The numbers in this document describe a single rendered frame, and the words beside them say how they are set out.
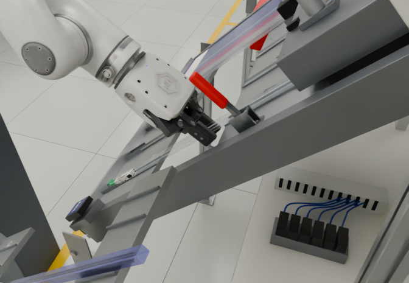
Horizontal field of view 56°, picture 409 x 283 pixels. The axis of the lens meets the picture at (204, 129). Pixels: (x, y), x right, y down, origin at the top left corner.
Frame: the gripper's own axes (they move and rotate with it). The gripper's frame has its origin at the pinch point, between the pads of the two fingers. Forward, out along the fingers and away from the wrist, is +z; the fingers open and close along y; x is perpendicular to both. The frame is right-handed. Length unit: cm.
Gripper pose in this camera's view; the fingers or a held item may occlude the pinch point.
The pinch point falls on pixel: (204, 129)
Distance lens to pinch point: 62.7
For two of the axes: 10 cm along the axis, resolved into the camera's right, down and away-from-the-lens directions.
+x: -5.5, 5.0, 6.7
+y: 3.2, -6.1, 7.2
